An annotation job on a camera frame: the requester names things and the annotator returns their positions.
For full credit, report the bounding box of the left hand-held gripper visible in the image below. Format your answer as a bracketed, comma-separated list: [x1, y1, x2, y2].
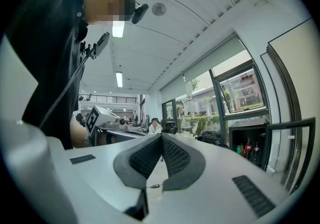
[84, 104, 121, 142]

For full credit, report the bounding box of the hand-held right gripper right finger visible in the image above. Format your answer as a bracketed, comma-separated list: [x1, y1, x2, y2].
[146, 132, 292, 224]

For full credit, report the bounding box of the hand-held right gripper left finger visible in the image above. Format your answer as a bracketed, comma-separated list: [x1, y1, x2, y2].
[53, 132, 163, 224]

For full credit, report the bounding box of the cola bottle red label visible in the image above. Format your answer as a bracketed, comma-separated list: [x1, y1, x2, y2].
[253, 140, 261, 164]
[245, 136, 253, 160]

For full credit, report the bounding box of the black server cabinet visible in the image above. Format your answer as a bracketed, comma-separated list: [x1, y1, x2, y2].
[228, 118, 271, 172]

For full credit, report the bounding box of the person's left forearm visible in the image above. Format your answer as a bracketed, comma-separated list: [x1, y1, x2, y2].
[69, 117, 90, 149]

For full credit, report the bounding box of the glass fridge door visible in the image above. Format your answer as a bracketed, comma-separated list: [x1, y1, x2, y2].
[264, 117, 317, 195]

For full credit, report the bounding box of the mezzanine railing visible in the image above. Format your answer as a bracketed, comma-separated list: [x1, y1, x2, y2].
[78, 94, 139, 104]

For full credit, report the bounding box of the white round device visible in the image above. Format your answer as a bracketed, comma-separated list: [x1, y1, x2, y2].
[117, 117, 130, 129]

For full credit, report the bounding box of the grey curved desk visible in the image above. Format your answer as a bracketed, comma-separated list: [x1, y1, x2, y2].
[96, 124, 151, 144]

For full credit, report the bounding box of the long ceiling light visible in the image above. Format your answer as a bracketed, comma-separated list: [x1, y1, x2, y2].
[112, 19, 125, 38]
[115, 71, 124, 88]

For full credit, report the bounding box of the black backpack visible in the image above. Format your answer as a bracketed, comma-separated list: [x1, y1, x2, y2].
[196, 130, 229, 148]

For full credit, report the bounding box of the person's black shirt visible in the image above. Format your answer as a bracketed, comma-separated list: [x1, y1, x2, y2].
[4, 0, 90, 150]

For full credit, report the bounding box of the black office chair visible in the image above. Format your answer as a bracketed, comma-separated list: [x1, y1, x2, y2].
[161, 119, 179, 135]

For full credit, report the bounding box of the large black-framed window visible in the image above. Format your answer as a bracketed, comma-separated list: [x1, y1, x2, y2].
[161, 50, 271, 144]

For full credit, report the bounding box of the person's head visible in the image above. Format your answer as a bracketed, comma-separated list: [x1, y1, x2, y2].
[83, 0, 137, 25]

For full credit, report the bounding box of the white roller blind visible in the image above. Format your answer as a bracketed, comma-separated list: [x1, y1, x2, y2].
[159, 35, 247, 105]

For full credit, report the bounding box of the white framed panel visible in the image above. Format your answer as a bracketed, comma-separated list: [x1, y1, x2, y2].
[259, 52, 283, 124]

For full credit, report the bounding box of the round ceiling speaker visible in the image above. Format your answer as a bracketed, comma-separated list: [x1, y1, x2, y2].
[151, 2, 168, 17]

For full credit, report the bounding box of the beige framed panel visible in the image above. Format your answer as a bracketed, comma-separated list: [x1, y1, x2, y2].
[266, 18, 320, 129]

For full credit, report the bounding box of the thin grey cable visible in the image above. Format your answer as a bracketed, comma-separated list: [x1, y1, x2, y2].
[38, 50, 97, 129]

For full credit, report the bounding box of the black flat recording device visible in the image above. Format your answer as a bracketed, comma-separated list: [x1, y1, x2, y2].
[92, 31, 111, 60]

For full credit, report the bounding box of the black head camera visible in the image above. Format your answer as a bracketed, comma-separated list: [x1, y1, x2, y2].
[131, 3, 150, 25]

